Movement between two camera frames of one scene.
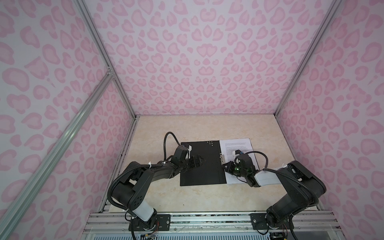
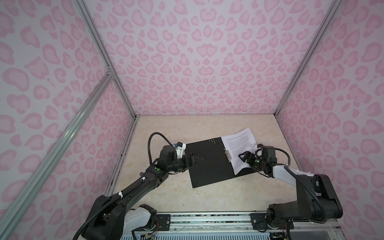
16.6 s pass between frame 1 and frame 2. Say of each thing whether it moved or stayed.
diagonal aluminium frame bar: stayed
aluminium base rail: stayed
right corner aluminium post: stayed
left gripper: stayed
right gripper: moved
